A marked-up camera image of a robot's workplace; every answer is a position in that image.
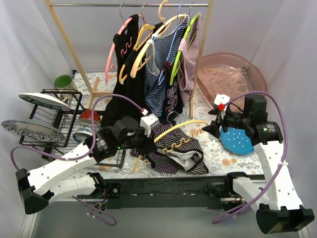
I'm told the yellow wavy plastic hanger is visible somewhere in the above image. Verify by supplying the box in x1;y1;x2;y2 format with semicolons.
130;121;209;175

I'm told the black white striped tank top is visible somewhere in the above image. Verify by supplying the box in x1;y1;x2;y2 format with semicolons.
141;128;209;175

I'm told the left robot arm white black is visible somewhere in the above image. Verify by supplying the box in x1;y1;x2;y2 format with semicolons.
15;114;159;215

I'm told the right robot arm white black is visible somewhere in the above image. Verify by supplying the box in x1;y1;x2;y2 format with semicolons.
202;91;315;234

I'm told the blue white striped tank top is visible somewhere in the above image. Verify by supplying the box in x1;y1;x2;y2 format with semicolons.
144;15;190;119

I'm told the green plastic hanger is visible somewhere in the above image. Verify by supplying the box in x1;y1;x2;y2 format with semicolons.
169;13;201;86

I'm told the peach plastic hanger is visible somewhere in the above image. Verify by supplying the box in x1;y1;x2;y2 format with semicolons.
130;0;186;78

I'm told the pink wavy plastic hanger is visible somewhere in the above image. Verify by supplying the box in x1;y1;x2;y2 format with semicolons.
105;2;141;84

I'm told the blue dotted plate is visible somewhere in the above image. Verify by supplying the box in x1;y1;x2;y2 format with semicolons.
220;127;254;155

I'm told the floral tablecloth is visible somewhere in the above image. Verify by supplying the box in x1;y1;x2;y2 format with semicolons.
48;70;269;179

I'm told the pink translucent plastic basin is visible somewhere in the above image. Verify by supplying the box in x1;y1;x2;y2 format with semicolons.
197;53;267;105

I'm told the black garment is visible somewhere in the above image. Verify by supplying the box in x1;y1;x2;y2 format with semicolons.
113;14;174;124

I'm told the navy jersey with letters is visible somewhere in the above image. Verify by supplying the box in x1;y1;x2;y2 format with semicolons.
161;61;183;119

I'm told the blue white porcelain bowl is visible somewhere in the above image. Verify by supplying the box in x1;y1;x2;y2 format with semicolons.
73;127;93;143

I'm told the red bowl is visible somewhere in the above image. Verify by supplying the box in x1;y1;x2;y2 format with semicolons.
78;110;101;126

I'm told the wooden clothes rack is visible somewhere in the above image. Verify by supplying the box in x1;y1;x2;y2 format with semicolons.
44;0;213;108

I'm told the pink mauve garment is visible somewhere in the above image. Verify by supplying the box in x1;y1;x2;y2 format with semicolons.
177;13;202;91

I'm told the green mug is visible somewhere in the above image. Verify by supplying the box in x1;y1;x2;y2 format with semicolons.
54;74;76;91

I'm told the white plate with lettering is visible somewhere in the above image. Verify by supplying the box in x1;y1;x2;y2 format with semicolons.
18;93;71;111

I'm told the blue floral patterned plate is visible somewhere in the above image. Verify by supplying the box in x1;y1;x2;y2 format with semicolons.
1;119;65;142

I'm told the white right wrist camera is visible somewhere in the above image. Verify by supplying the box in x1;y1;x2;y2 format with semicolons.
213;94;230;112

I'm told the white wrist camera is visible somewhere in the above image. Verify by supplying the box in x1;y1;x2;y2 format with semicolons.
140;114;159;137
213;94;230;112

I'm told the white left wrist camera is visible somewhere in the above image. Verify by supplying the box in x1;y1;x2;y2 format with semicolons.
140;114;159;137

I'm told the black wire dish rack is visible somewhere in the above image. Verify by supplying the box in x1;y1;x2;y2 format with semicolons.
18;89;131;169

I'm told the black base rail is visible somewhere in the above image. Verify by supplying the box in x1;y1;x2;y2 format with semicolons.
107;176;243;210

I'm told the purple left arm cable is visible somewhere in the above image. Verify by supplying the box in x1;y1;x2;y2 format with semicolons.
10;93;149;227

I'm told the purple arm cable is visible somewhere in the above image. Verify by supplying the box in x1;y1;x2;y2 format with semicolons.
212;91;288;225
10;93;149;227

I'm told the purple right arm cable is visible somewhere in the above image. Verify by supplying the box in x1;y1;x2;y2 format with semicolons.
212;91;288;225

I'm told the blue wire hanger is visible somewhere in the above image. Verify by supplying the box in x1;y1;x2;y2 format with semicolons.
158;2;184;85

